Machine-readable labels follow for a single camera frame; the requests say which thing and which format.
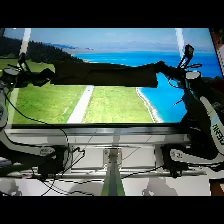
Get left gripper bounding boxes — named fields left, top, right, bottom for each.
left=31, top=67, right=56, bottom=88

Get black cable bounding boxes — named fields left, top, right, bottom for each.
left=3, top=93, right=73, bottom=168
left=167, top=77, right=185, bottom=107
left=31, top=166, right=105, bottom=197

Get silver frame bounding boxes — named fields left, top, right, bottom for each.
left=0, top=123, right=224, bottom=197

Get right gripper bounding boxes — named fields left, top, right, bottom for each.
left=154, top=60, right=177, bottom=80

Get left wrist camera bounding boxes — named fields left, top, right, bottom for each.
left=7, top=52, right=33, bottom=73

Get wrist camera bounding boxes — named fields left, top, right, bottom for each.
left=7, top=52, right=33, bottom=73
left=178, top=43, right=203, bottom=70

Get dark brown garment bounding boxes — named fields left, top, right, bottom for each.
left=49, top=59, right=168, bottom=89

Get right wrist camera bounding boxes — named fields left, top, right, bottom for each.
left=178, top=43, right=203, bottom=70

